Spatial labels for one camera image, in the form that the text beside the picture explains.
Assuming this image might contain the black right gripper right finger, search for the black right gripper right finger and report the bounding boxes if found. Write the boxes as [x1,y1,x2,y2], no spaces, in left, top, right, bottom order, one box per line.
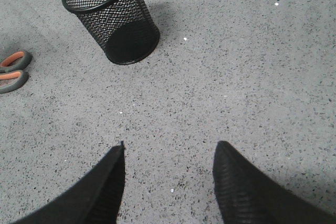
[213,141,335,223]

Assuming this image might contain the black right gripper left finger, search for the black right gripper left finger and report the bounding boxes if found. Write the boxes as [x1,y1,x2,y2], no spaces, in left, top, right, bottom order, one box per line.
[15,142,125,223]

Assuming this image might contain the grey and orange scissors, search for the grey and orange scissors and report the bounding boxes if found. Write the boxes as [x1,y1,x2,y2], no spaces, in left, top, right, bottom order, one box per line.
[1,50,33,94]

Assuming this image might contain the black mesh pen bucket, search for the black mesh pen bucket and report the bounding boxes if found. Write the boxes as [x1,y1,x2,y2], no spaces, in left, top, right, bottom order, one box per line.
[62,0,160,65]

